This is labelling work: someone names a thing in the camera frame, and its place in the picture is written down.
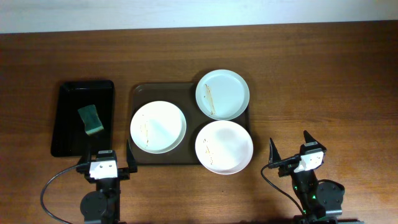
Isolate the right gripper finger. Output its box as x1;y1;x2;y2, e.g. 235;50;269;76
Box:
303;130;323;149
269;138;281;164

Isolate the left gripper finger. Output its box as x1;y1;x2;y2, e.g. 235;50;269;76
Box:
81;136;92;164
126;140;137;170

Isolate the green and yellow sponge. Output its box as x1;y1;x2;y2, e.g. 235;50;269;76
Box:
78;105;104;136

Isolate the white plate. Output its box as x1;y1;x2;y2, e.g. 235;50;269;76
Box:
195;121;254;175
130;101;187;154

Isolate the pale blue plate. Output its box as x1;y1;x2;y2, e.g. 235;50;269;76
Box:
195;69;250;120

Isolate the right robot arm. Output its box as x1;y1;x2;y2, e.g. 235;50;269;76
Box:
263;131;345;223

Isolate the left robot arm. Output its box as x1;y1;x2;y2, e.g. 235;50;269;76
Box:
76;137;137;224

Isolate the black rectangular sponge tray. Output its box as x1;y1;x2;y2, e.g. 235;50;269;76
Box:
50;80;114;157

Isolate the dark brown serving tray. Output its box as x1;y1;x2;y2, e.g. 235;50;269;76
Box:
127;82;251;166

